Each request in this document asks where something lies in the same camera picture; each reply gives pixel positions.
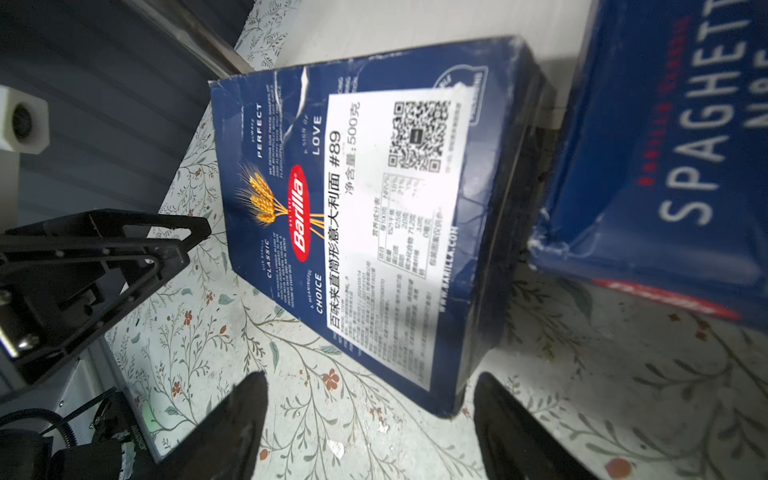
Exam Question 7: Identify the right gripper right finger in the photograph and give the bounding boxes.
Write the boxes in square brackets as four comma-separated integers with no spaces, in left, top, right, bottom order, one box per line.
[474,372,595,479]

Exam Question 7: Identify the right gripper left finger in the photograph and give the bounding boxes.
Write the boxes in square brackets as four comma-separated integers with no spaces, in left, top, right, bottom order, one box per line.
[149,372,268,479]

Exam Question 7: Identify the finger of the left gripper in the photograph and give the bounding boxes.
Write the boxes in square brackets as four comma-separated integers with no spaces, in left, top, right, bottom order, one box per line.
[1,239,189,384]
[1,209,212,252]

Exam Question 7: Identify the wide blue Barilla pasta box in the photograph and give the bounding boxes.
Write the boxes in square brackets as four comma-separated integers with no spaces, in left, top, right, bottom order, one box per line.
[210,36,546,418]

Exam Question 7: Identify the narrow blue Barilla spaghetti box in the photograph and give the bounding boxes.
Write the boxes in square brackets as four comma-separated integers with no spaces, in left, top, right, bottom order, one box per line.
[528,1,767,330]

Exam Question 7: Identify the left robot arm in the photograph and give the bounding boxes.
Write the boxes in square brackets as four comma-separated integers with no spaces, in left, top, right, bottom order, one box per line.
[1,209,211,479]

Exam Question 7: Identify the white two-tier shelf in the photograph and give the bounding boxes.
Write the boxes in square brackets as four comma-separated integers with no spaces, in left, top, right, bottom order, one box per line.
[122,0,601,130]

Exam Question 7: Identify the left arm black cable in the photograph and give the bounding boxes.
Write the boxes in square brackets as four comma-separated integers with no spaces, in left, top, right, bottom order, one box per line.
[0,386,121,451]

